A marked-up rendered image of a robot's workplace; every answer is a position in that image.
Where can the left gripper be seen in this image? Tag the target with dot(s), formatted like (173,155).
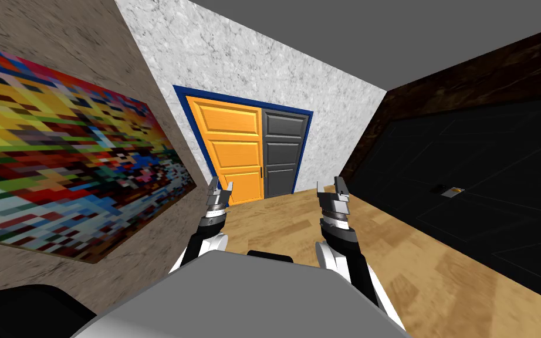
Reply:
(215,200)

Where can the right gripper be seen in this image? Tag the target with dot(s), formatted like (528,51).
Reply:
(335,203)

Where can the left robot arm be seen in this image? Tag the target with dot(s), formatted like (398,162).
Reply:
(206,233)

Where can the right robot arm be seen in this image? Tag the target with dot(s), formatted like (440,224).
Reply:
(345,249)

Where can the orange door leaf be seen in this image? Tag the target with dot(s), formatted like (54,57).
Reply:
(233,150)

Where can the dark grey door leaf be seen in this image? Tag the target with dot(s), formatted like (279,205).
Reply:
(282,150)

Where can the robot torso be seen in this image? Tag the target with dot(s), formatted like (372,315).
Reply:
(251,300)

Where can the black door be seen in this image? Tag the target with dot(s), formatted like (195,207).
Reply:
(486,188)

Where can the colourful pixel wall picture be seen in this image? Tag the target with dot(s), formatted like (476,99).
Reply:
(64,159)

